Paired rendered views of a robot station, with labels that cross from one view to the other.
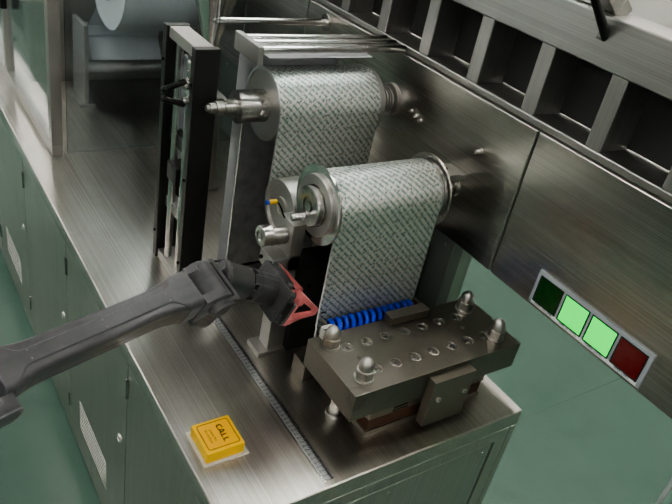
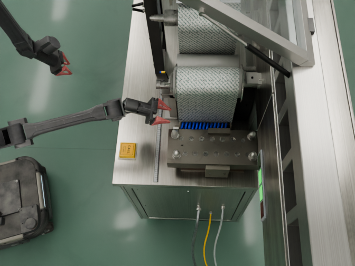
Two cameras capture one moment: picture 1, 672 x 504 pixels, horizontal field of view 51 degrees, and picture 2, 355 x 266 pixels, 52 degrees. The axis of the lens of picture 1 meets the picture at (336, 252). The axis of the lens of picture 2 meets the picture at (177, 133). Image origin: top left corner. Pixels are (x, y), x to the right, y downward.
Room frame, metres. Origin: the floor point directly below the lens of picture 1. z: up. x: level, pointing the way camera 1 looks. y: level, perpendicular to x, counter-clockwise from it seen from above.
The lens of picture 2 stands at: (0.56, -0.49, 2.46)
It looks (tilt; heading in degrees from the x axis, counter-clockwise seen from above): 66 degrees down; 46
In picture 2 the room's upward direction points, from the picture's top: 5 degrees counter-clockwise
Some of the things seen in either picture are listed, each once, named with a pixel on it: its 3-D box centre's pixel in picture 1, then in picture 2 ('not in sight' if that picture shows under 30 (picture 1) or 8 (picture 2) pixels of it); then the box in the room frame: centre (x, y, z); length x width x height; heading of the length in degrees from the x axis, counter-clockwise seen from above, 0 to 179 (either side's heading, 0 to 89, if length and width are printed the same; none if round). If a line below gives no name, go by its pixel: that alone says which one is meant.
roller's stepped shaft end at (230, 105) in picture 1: (220, 107); (157, 17); (1.25, 0.27, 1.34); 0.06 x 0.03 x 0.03; 129
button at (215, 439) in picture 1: (217, 438); (127, 150); (0.84, 0.13, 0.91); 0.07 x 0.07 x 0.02; 39
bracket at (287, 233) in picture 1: (273, 287); (169, 99); (1.11, 0.10, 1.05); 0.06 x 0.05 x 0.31; 129
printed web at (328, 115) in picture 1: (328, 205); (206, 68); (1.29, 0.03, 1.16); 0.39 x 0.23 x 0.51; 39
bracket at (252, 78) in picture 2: (447, 171); (253, 78); (1.30, -0.18, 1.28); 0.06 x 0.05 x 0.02; 129
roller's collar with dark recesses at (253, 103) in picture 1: (249, 106); (171, 18); (1.29, 0.22, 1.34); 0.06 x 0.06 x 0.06; 39
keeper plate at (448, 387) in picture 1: (446, 396); (216, 172); (1.01, -0.26, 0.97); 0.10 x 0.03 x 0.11; 129
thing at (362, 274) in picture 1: (375, 276); (205, 113); (1.14, -0.08, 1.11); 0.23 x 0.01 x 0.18; 129
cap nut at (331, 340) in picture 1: (332, 335); (174, 132); (1.00, -0.03, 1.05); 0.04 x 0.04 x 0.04
